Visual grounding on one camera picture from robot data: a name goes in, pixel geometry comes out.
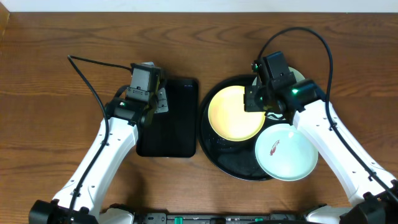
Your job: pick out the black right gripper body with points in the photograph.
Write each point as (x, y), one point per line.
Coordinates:
(259, 100)

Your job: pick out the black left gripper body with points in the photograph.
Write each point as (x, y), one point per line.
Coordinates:
(158, 94)

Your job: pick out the yellow plate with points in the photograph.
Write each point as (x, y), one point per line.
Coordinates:
(228, 118)

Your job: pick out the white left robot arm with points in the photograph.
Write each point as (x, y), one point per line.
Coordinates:
(81, 198)

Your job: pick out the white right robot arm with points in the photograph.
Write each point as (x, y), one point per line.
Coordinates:
(367, 185)

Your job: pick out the black rectangular tray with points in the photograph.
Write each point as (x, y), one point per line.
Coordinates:
(172, 132)

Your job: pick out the black round tray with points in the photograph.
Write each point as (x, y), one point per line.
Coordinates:
(236, 158)

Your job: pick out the light green plate rear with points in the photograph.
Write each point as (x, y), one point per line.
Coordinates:
(298, 74)

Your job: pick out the light green plate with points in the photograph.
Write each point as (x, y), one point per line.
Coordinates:
(298, 74)
(284, 153)

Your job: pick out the light green plate front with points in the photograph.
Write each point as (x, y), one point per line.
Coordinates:
(284, 153)

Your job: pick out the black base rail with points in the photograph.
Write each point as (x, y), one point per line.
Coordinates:
(233, 218)

